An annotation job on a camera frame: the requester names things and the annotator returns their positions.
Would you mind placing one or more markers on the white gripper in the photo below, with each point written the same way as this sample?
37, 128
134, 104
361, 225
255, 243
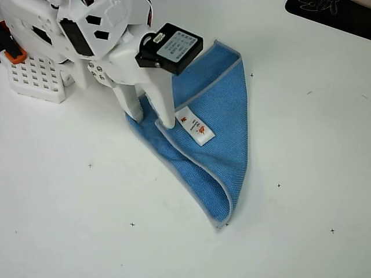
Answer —
125, 68

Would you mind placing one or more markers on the blue microfibre cloth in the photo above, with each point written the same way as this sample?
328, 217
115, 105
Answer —
223, 116

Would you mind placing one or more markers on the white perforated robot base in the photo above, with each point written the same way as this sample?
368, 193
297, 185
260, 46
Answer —
34, 78

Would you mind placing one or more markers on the orange and black clamp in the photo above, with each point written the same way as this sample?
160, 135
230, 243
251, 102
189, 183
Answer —
13, 50

